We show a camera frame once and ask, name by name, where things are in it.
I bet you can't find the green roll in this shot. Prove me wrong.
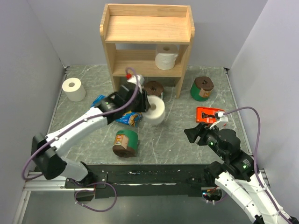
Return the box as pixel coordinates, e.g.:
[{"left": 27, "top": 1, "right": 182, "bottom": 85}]
[
  {"left": 144, "top": 81, "right": 164, "bottom": 99},
  {"left": 190, "top": 77, "right": 214, "bottom": 101},
  {"left": 112, "top": 129, "right": 139, "bottom": 158}
]

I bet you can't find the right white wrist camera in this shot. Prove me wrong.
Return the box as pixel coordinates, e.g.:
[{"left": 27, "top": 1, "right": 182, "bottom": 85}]
[{"left": 209, "top": 111, "right": 228, "bottom": 130}]

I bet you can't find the white paper roll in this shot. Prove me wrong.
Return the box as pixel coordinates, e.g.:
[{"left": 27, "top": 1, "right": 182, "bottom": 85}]
[
  {"left": 155, "top": 44, "right": 178, "bottom": 70},
  {"left": 62, "top": 77, "right": 86, "bottom": 102},
  {"left": 142, "top": 95, "right": 165, "bottom": 125}
]

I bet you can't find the wooden two-tier shelf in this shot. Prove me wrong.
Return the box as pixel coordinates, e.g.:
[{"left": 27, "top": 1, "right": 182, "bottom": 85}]
[{"left": 100, "top": 3, "right": 195, "bottom": 98}]

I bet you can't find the green wrapped roll middle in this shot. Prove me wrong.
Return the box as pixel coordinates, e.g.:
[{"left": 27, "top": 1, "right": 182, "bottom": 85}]
[{"left": 144, "top": 81, "right": 164, "bottom": 99}]

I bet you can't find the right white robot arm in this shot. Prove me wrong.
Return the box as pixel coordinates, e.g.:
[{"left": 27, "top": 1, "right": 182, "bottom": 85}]
[{"left": 184, "top": 123, "right": 299, "bottom": 224}]

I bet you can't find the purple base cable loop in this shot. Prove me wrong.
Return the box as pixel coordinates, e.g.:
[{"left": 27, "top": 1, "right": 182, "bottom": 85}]
[{"left": 74, "top": 182, "right": 118, "bottom": 213}]

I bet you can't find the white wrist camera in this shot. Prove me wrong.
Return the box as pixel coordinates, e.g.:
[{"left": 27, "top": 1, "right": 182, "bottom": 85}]
[
  {"left": 209, "top": 111, "right": 228, "bottom": 130},
  {"left": 127, "top": 74, "right": 145, "bottom": 92}
]

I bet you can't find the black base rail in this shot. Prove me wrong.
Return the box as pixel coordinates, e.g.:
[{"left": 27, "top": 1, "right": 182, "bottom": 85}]
[{"left": 64, "top": 163, "right": 241, "bottom": 199}]

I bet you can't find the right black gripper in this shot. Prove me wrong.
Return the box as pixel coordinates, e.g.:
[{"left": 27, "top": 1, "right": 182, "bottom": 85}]
[{"left": 183, "top": 120, "right": 227, "bottom": 160}]

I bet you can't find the blue Lays chip bag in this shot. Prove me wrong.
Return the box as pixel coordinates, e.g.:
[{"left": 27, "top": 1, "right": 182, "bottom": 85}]
[{"left": 90, "top": 95, "right": 142, "bottom": 127}]

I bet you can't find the orange razor package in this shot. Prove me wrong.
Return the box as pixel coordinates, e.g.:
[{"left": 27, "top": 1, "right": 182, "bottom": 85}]
[{"left": 196, "top": 107, "right": 225, "bottom": 124}]

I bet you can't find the green roll front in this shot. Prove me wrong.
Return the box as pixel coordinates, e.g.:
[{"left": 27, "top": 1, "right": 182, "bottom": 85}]
[{"left": 112, "top": 129, "right": 139, "bottom": 158}]

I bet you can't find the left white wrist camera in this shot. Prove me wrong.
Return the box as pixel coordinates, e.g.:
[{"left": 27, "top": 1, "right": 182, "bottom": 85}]
[{"left": 127, "top": 74, "right": 145, "bottom": 92}]

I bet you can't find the green wrapped roll right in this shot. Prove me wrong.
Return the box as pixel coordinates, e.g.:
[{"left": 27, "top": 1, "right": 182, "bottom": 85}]
[{"left": 190, "top": 77, "right": 214, "bottom": 101}]

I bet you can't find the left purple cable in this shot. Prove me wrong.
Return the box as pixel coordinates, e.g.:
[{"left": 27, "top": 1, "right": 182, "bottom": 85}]
[{"left": 21, "top": 67, "right": 141, "bottom": 181}]

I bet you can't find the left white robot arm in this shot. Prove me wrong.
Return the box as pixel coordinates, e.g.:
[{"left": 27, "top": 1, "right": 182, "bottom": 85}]
[{"left": 32, "top": 83, "right": 149, "bottom": 188}]

